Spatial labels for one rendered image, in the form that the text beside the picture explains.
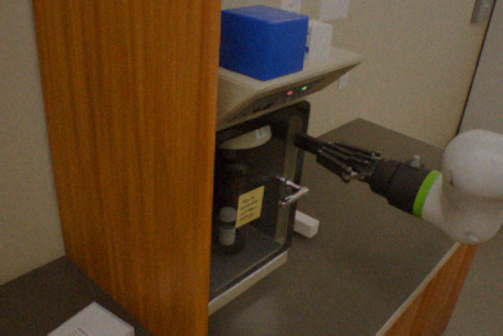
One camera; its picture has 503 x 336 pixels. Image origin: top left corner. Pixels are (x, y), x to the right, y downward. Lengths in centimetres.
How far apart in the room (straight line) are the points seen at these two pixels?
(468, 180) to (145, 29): 52
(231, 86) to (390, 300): 71
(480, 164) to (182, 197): 45
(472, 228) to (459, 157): 15
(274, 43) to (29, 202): 73
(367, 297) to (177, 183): 62
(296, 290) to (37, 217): 65
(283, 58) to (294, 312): 61
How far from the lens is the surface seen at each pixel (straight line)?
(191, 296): 87
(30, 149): 116
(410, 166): 90
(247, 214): 100
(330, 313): 115
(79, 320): 107
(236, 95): 73
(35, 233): 127
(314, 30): 85
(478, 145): 75
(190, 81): 67
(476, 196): 77
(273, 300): 116
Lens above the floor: 174
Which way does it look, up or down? 28 degrees down
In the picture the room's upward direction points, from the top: 5 degrees clockwise
